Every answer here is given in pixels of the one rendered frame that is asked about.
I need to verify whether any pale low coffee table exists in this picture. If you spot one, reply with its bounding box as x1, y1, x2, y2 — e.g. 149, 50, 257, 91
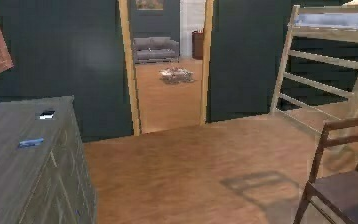
158, 67, 195, 85

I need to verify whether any dark brown wooden chair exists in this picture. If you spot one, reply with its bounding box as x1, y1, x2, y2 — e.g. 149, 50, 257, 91
292, 116, 358, 224

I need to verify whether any framed painting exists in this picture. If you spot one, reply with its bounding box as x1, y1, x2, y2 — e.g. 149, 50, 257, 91
135, 0, 165, 11

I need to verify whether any grey sofa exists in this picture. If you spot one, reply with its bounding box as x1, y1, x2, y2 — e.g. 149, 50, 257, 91
132, 36, 181, 64

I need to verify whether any black and white small box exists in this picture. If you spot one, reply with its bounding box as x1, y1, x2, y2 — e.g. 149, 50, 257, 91
38, 110, 56, 121

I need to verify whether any pale wooden bunk bed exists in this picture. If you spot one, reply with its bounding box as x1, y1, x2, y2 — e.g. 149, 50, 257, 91
269, 0, 358, 152

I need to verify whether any grey wooden chest of drawers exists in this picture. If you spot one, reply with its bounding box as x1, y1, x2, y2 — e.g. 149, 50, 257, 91
0, 95, 98, 224

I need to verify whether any blue flat object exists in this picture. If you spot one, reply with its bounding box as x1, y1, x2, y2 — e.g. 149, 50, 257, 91
17, 137, 45, 149

